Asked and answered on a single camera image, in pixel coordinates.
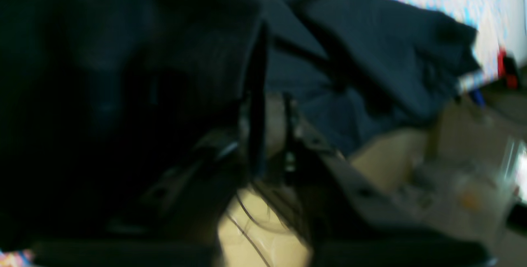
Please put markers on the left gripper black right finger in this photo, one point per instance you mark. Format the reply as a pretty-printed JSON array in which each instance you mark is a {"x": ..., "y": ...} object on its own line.
[{"x": 349, "y": 223}]

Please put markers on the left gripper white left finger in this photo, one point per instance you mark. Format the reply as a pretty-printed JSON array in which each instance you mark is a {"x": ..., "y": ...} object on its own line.
[{"x": 186, "y": 203}]

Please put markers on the black T-shirt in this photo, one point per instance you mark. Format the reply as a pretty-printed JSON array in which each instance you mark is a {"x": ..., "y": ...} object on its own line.
[{"x": 98, "y": 97}]

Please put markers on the blue clamp top left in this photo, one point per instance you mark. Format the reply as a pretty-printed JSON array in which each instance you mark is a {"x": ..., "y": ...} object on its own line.
[{"x": 508, "y": 74}]

